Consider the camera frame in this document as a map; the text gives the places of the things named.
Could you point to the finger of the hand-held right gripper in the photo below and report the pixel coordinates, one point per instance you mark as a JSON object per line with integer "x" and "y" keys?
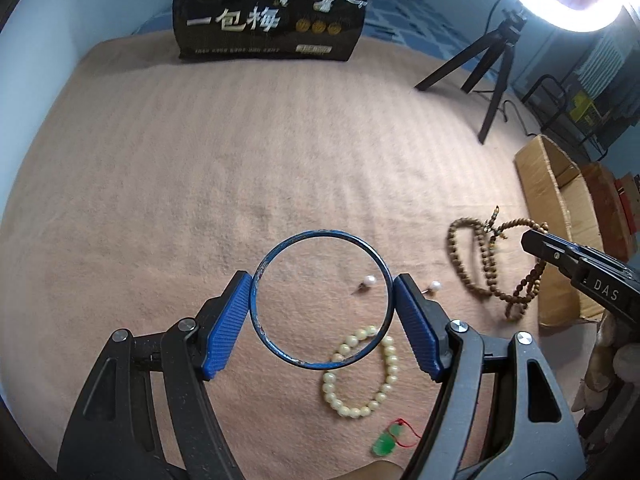
{"x": 547, "y": 249}

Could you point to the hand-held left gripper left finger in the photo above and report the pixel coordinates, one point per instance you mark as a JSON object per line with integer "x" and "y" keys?
{"x": 227, "y": 327}

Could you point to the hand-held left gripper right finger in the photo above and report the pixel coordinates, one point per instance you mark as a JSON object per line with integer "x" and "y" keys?
{"x": 416, "y": 330}

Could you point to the blue metal bangle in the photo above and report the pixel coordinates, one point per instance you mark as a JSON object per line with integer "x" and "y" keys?
{"x": 258, "y": 322}

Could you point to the person's right hand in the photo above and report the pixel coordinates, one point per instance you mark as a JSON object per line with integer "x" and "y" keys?
{"x": 620, "y": 360}

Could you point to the pearl stud earring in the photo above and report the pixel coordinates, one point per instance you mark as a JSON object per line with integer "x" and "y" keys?
{"x": 369, "y": 281}
{"x": 434, "y": 286}

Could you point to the open cardboard box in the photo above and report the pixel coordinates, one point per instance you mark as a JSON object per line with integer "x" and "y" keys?
{"x": 555, "y": 195}

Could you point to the red-brown flat box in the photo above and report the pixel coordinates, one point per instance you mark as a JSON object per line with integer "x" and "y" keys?
{"x": 607, "y": 205}

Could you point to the black metal rack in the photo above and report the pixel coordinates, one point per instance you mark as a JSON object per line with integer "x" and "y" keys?
{"x": 545, "y": 105}

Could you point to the beige blanket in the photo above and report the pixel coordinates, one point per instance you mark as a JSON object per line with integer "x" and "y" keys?
{"x": 200, "y": 185}

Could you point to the black tripod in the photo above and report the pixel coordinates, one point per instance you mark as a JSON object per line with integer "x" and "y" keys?
{"x": 500, "y": 55}

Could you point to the blue patterned cloth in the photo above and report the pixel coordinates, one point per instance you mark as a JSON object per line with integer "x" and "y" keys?
{"x": 420, "y": 20}

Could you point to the black printed bag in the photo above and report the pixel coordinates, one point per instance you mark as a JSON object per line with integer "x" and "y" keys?
{"x": 270, "y": 25}

